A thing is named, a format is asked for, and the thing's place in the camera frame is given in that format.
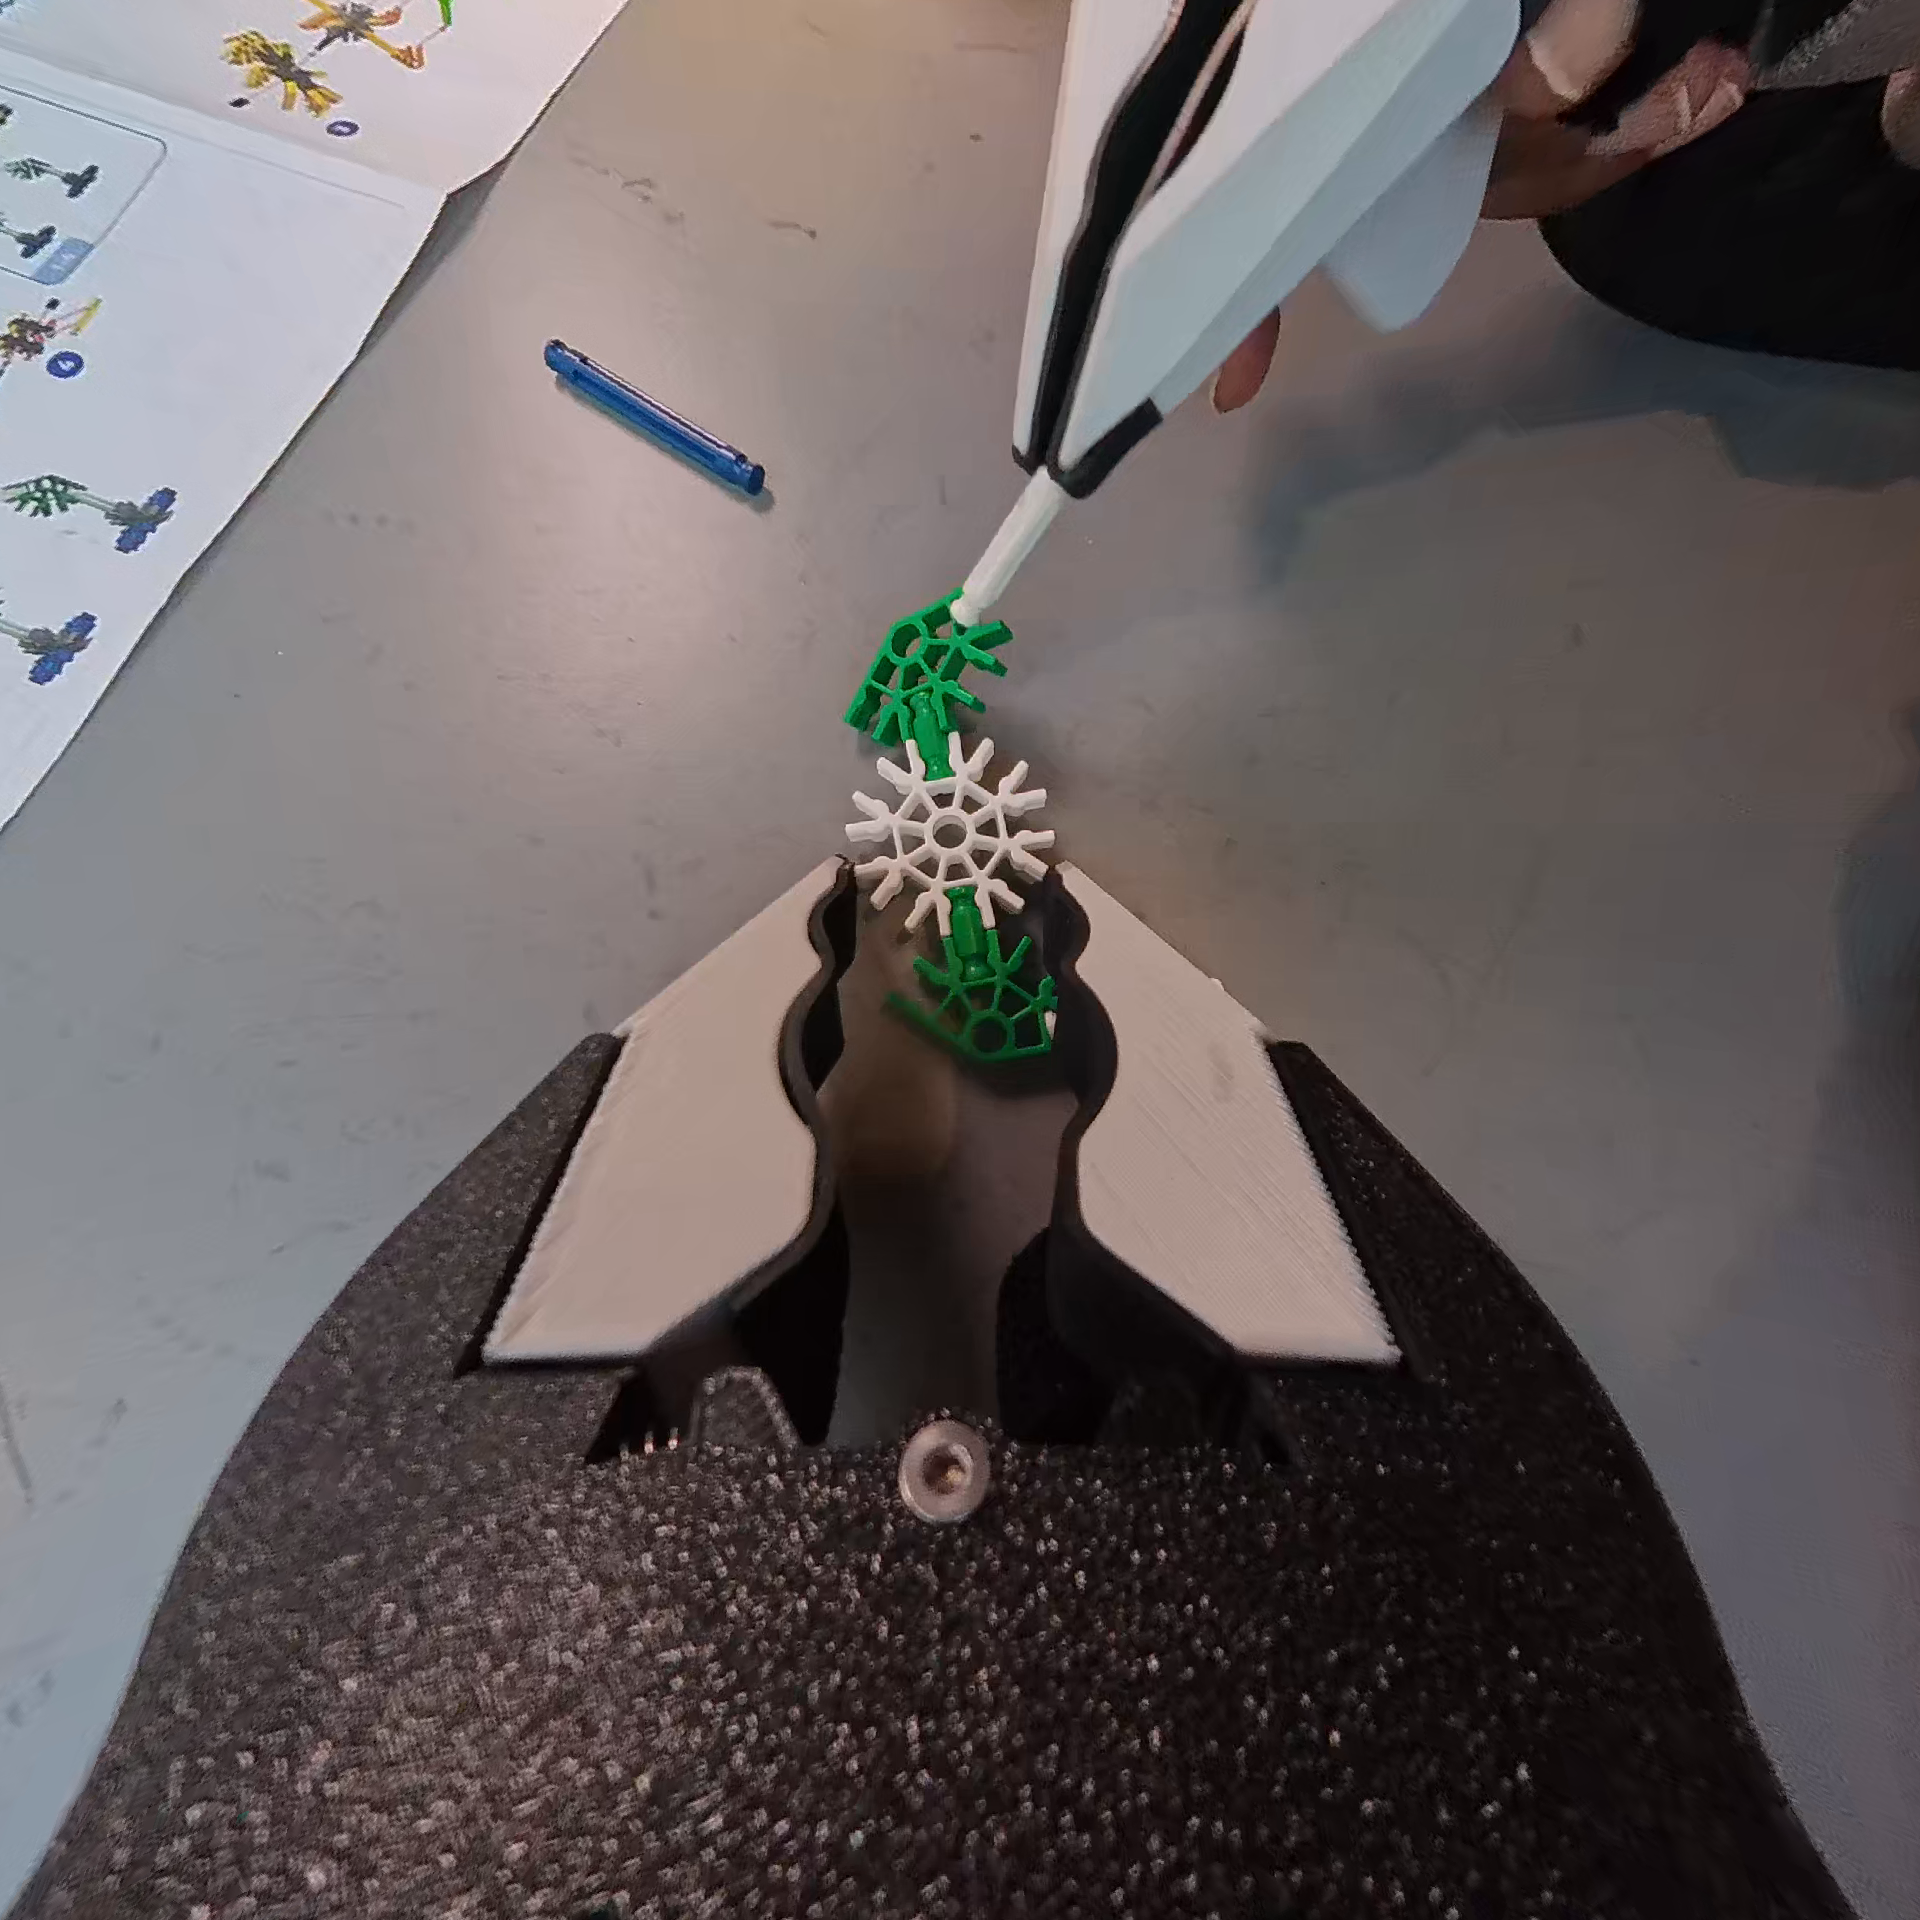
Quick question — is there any grey desk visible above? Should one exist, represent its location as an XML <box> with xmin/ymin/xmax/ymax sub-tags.
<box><xmin>0</xmin><ymin>0</ymin><xmax>1920</xmax><ymax>1920</ymax></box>

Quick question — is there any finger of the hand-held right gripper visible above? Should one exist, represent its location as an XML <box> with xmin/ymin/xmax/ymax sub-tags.
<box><xmin>1011</xmin><ymin>0</ymin><xmax>1196</xmax><ymax>476</ymax></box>
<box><xmin>1047</xmin><ymin>0</ymin><xmax>1521</xmax><ymax>498</ymax></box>

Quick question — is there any toy instruction poster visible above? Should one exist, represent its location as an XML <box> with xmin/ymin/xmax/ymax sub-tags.
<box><xmin>0</xmin><ymin>0</ymin><xmax>632</xmax><ymax>832</ymax></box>

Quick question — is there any person's right hand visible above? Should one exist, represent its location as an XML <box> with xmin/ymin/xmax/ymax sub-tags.
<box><xmin>1214</xmin><ymin>0</ymin><xmax>1761</xmax><ymax>416</ymax></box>

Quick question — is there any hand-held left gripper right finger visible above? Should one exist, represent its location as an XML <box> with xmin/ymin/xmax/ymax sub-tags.
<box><xmin>1007</xmin><ymin>871</ymin><xmax>1405</xmax><ymax>1435</ymax></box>

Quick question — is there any white snowflake toy connector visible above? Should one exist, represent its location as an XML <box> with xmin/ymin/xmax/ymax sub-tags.
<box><xmin>846</xmin><ymin>738</ymin><xmax>1060</xmax><ymax>935</ymax></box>

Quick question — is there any green toy connector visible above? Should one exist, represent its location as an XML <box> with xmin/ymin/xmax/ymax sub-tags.
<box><xmin>890</xmin><ymin>917</ymin><xmax>1066</xmax><ymax>1076</ymax></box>
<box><xmin>846</xmin><ymin>592</ymin><xmax>1018</xmax><ymax>756</ymax></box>

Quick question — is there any short white toy rod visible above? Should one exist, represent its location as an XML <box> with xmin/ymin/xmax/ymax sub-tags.
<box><xmin>954</xmin><ymin>472</ymin><xmax>1071</xmax><ymax>628</ymax></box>

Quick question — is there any blue toy rod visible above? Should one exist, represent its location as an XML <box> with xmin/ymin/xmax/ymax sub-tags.
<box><xmin>544</xmin><ymin>339</ymin><xmax>770</xmax><ymax>498</ymax></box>

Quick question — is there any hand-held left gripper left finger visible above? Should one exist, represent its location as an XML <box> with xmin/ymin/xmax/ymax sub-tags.
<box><xmin>483</xmin><ymin>864</ymin><xmax>858</xmax><ymax>1435</ymax></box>

